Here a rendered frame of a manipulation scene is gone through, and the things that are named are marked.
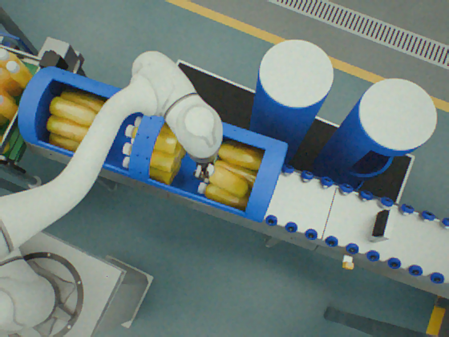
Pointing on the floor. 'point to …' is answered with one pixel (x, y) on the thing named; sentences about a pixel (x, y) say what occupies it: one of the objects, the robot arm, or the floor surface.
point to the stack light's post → (15, 30)
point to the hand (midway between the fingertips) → (207, 167)
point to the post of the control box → (10, 186)
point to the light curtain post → (374, 327)
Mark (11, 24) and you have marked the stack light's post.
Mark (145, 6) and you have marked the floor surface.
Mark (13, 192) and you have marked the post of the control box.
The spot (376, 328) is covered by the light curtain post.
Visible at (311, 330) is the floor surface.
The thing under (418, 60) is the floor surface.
